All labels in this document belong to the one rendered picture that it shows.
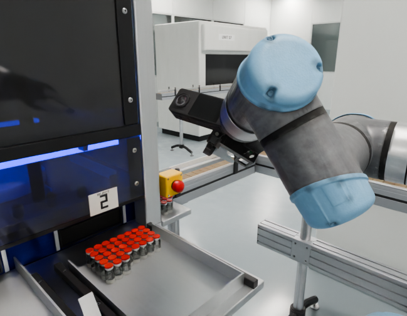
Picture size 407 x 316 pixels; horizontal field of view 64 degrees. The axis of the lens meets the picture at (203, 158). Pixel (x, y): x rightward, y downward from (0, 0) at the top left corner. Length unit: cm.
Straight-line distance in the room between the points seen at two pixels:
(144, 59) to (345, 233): 171
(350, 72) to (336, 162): 170
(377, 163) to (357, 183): 10
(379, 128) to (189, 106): 26
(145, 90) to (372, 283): 121
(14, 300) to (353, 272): 128
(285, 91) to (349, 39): 173
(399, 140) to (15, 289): 82
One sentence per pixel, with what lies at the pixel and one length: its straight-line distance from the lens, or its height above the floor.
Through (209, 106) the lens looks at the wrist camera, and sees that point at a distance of 49.
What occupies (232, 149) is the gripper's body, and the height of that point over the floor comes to 125.
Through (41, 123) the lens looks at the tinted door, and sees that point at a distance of 81.
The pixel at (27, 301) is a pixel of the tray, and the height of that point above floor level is 88.
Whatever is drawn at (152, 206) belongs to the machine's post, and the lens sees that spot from 102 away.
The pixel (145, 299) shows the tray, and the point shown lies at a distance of 78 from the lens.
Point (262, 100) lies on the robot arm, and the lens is 31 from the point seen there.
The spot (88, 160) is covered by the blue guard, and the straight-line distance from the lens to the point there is 86.
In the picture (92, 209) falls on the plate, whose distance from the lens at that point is 90.
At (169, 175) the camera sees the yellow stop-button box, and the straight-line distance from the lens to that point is 103.
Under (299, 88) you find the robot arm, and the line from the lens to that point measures 31.
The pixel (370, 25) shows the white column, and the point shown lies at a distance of 200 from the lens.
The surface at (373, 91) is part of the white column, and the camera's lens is 198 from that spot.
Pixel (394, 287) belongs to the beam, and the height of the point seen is 51.
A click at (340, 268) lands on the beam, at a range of 163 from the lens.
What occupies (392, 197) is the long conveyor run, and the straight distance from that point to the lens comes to 140.
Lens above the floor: 139
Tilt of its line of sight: 17 degrees down
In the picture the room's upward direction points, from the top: straight up
